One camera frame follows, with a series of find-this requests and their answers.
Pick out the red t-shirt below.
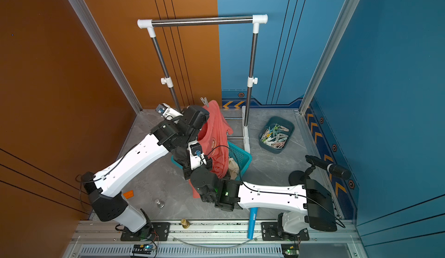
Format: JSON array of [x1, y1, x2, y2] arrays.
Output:
[[198, 100, 233, 179]]

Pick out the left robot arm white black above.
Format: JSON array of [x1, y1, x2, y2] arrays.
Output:
[[81, 104, 210, 233]]

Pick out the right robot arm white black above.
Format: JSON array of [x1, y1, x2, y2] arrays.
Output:
[[173, 151, 344, 239]]

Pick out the small silver metal weight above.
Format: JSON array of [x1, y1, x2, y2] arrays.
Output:
[[155, 199, 165, 209]]

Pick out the beige patterned cloth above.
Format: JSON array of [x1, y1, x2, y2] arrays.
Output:
[[227, 157, 240, 180]]

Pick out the teal plastic laundry basket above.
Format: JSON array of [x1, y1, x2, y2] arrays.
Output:
[[172, 142, 252, 185]]

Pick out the orange rectangular tag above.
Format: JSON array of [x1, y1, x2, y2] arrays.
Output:
[[122, 190, 134, 200]]

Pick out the small brass weight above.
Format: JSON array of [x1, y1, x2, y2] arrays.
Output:
[[181, 219, 191, 229]]

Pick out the dark teal clothespin bin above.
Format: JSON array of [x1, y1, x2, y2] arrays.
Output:
[[258, 116, 295, 154]]

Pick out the blue toy microphone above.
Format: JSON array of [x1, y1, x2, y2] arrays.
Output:
[[248, 208, 258, 240]]

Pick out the left green circuit board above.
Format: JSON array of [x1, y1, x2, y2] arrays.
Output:
[[131, 244, 157, 258]]

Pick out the green circuit board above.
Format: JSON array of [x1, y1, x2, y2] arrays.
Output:
[[131, 244, 157, 258], [281, 244, 300, 258]]

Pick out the metal clothes drying rack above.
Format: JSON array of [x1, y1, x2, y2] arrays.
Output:
[[137, 13, 269, 154]]

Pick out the right green circuit board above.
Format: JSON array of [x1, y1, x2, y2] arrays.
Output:
[[281, 244, 300, 258]]

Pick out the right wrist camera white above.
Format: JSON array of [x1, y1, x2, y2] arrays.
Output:
[[187, 140, 207, 171]]

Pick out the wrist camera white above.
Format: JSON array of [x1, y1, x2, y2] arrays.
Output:
[[187, 140, 207, 171], [155, 103, 182, 120]]

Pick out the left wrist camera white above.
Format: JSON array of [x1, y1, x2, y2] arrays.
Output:
[[155, 103, 182, 120]]

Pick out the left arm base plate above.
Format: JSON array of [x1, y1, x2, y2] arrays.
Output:
[[121, 222, 170, 242]]

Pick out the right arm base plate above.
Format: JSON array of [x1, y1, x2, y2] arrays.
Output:
[[261, 222, 309, 242]]

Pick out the aluminium front rail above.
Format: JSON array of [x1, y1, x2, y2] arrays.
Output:
[[69, 220, 362, 245]]

